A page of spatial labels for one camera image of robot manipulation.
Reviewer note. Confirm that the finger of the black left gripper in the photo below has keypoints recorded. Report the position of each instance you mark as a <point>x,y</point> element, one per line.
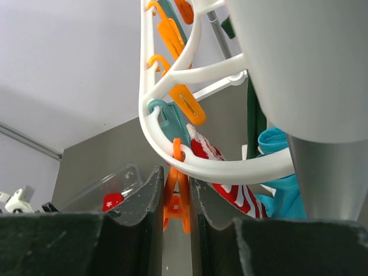
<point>49,208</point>

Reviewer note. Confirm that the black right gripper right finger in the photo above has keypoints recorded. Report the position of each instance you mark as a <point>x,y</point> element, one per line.
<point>225,241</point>

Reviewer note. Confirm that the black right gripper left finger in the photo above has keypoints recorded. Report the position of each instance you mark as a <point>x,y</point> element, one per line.
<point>127,240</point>

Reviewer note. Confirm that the red striped santa sock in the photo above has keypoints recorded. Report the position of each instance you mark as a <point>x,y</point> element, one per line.
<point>209,164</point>

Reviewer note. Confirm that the white round clip hanger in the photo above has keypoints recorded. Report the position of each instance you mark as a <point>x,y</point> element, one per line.
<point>165,70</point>

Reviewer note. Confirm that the red snowflake bear sock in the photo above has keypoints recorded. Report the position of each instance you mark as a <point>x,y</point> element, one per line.
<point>111,200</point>

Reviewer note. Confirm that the teal cloth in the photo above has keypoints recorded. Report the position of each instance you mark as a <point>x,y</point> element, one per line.
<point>287,201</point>

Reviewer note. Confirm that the clear plastic bin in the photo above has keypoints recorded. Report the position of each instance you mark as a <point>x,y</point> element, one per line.
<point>126,180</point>

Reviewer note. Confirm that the white cloth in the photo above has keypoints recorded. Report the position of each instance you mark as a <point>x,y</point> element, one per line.
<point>244,151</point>

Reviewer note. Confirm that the dark green sock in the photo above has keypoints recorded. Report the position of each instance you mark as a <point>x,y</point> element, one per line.
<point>256,120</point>

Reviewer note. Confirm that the grey drying rack frame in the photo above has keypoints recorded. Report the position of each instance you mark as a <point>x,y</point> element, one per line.
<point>308,64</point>

